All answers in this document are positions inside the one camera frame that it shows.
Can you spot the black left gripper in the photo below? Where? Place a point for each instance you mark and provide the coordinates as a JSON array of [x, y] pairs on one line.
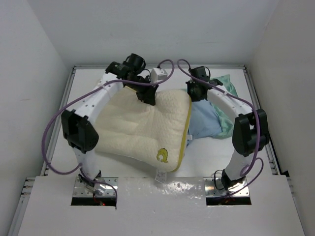
[[149, 97]]

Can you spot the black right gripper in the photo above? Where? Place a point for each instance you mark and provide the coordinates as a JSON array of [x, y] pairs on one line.
[[190, 84]]

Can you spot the blue and green pillowcase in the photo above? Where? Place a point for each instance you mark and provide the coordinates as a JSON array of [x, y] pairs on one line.
[[208, 120]]

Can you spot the cream quilted pillow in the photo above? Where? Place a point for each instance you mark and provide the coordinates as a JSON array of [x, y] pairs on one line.
[[155, 135]]

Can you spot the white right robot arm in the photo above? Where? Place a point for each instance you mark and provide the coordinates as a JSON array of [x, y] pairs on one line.
[[250, 126]]

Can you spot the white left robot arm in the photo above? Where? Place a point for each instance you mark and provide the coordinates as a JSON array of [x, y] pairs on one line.
[[78, 124]]

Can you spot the white front cover board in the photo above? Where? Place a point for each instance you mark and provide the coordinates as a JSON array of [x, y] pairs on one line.
[[176, 209]]

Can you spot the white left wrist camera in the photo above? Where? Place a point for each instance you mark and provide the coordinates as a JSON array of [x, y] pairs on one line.
[[158, 74]]

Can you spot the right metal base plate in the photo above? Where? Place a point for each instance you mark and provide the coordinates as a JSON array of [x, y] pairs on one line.
[[214, 188]]

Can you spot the metal base plate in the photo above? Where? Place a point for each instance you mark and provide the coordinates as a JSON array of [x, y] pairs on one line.
[[214, 188], [104, 190]]

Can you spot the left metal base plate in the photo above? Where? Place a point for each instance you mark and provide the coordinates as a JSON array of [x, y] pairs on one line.
[[104, 190]]

